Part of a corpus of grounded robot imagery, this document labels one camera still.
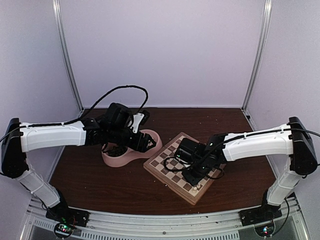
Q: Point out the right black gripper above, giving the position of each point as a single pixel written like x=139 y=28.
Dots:
x=192 y=180

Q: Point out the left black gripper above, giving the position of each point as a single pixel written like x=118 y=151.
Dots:
x=140 y=144

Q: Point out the pink double bowl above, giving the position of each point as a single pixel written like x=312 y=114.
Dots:
x=131 y=155

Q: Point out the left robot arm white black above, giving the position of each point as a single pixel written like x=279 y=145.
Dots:
x=21 y=138

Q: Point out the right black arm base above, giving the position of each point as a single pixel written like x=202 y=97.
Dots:
x=262 y=220

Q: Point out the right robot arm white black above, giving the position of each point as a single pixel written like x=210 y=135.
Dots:
x=291 y=139

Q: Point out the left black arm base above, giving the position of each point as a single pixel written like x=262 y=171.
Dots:
x=68 y=223

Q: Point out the dark chess pieces pile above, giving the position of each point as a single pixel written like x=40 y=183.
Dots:
x=116 y=151

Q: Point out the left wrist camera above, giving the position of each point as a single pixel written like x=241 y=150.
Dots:
x=139 y=118

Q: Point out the front aluminium rail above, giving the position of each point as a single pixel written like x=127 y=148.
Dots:
x=224 y=225

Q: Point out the right aluminium frame post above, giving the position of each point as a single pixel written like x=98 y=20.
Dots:
x=263 y=35

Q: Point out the aluminium frame post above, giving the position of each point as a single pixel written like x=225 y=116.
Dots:
x=65 y=53
x=263 y=35

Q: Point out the left aluminium frame post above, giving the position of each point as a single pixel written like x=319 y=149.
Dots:
x=65 y=53

